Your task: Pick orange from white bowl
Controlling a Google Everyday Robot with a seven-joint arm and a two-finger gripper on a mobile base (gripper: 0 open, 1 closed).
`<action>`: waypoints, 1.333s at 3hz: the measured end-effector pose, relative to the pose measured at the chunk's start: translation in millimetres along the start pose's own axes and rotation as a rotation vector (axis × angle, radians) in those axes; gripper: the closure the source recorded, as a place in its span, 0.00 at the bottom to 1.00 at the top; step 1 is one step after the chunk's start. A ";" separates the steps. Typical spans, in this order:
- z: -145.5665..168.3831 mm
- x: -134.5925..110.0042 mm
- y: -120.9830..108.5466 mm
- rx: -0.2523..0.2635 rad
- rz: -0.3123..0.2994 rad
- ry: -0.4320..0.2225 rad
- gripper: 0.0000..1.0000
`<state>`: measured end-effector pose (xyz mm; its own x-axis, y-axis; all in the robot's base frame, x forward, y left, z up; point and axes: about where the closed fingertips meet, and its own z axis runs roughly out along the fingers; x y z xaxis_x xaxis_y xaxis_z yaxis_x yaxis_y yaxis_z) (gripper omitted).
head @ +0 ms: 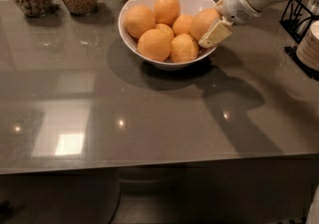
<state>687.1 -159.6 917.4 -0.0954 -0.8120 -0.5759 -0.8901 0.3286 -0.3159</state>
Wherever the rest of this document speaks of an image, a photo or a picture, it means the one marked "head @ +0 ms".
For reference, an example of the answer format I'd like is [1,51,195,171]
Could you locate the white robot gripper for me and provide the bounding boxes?
[198,0,261,49]

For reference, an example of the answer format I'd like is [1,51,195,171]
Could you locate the white ceramic bowl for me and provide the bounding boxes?
[118,0,215,71]

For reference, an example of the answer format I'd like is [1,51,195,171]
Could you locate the small middle orange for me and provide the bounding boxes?
[172,14,192,36]

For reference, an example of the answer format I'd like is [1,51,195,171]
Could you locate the orange at bowl top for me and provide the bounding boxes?
[154,0,180,25]

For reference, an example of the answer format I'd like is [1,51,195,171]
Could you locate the small hidden centre orange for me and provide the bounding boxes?
[156,24,174,41]

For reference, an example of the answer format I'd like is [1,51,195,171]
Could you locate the stack of paper plates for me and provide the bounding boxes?
[296,21,319,72]

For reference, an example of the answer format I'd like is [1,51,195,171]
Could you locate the black wire rack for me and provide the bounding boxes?
[279,0,319,81]

